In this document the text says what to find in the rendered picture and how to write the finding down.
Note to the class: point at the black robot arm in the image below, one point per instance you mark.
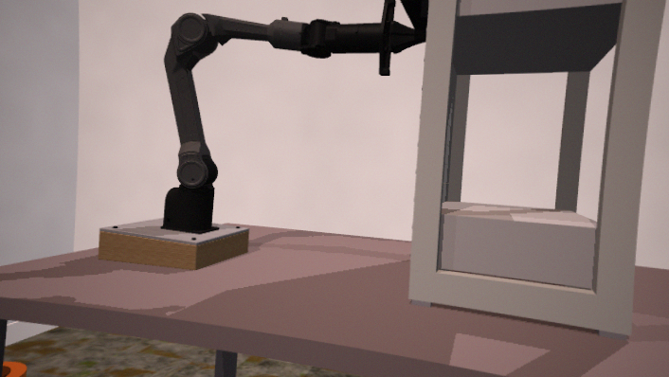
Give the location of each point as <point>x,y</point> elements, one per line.
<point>189,208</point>

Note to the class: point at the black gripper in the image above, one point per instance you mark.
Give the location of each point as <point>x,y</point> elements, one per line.
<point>376,37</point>

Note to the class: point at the grey rectangular frame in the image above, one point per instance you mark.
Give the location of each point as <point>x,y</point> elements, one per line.
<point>548,245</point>

